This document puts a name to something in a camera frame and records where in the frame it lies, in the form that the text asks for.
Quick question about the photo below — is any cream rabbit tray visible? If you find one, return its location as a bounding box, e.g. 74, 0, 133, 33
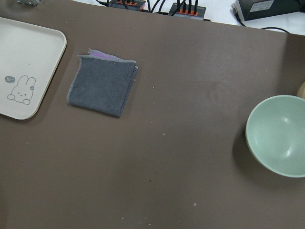
0, 18, 67, 120

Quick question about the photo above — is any grey folded cloth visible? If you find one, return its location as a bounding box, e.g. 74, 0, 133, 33
67, 50, 138, 117

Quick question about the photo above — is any black orange usb hub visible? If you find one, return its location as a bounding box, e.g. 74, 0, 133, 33
108, 0, 146, 11

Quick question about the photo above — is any mint green bowl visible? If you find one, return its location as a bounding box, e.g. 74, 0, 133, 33
245, 95, 305, 178

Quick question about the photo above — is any black power box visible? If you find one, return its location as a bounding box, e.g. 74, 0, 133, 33
234, 0, 304, 21

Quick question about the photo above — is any wooden cup tree stand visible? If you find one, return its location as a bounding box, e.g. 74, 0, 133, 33
297, 82, 305, 99

